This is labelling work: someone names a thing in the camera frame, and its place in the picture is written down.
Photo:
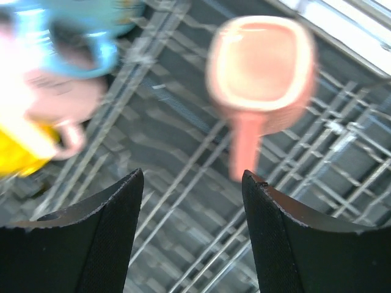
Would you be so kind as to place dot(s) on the yellow mug black handle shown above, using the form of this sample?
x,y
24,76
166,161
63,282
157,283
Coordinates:
x,y
26,146

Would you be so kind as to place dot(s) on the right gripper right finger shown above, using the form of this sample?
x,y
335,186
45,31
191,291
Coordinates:
x,y
299,249

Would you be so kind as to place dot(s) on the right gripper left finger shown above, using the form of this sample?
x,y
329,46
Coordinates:
x,y
85,247

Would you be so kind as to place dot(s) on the pink faceted mug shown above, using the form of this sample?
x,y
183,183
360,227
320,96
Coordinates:
x,y
64,103

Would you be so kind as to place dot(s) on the brown floral mug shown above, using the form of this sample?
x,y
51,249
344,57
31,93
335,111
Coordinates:
x,y
260,73

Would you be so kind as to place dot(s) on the blue butterfly mug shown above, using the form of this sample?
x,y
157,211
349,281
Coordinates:
x,y
37,28

